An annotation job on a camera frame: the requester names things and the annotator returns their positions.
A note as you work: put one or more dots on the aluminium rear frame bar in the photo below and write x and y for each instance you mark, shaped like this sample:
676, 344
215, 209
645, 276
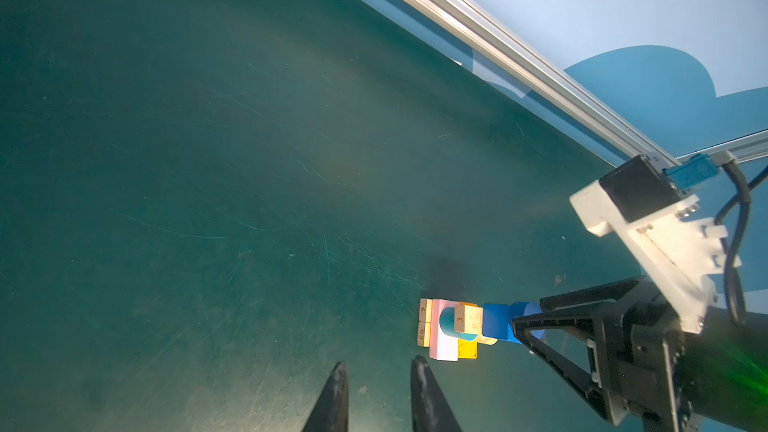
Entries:
478, 29

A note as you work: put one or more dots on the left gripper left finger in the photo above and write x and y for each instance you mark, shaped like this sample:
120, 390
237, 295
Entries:
331, 410

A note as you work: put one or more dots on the blue wood cube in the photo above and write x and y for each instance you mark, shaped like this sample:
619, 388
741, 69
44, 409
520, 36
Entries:
497, 318

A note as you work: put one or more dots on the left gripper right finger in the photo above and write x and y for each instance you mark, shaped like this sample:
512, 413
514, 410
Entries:
430, 410

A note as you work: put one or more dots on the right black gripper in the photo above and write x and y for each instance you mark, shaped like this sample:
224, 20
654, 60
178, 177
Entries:
632, 352

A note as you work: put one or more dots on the aluminium right frame post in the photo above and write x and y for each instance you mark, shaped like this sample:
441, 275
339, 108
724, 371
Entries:
747, 148

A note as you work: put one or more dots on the natural wood cylinder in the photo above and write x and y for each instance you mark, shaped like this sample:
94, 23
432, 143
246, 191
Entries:
486, 340

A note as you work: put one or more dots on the natural wood block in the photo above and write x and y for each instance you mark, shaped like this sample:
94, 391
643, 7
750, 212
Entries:
424, 334
468, 319
425, 310

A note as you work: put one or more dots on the orange wood block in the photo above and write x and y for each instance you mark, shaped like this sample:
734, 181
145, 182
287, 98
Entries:
467, 350

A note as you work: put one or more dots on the teal wood cylinder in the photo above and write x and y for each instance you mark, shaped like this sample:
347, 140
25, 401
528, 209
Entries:
452, 323

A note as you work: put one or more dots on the pink wood block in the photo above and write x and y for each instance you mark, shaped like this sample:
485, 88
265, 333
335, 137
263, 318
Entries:
442, 347

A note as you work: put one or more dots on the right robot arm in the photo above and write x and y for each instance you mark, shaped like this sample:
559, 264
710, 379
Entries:
724, 369

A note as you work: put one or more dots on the natural wood block front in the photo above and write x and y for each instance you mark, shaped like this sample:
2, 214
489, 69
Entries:
424, 334

